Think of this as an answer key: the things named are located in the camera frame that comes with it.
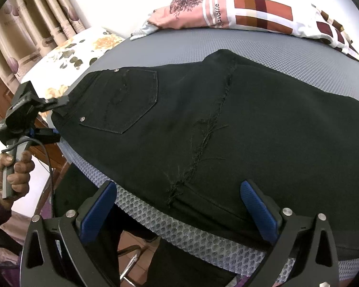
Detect black denim pants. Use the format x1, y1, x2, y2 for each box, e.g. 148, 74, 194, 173
52, 50, 359, 260

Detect purple patterned clothing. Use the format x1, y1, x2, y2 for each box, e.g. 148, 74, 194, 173
0, 196, 22, 286

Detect person's left hand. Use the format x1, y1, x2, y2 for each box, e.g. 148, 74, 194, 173
0, 150, 35, 210

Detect white floral orange pillow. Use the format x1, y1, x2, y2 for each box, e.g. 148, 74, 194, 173
22, 27, 124, 99

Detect chrome metal stool leg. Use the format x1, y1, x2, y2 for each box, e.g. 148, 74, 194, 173
118, 245, 142, 287

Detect grey mesh mattress pad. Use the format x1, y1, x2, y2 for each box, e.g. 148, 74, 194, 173
61, 28, 359, 286

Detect beige striped curtain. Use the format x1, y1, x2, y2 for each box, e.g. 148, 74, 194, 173
0, 0, 85, 92

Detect light blue white cloth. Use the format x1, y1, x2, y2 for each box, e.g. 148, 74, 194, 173
130, 22, 159, 41

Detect pink and plaid folded blanket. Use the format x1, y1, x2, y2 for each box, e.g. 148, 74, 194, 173
147, 0, 359, 60

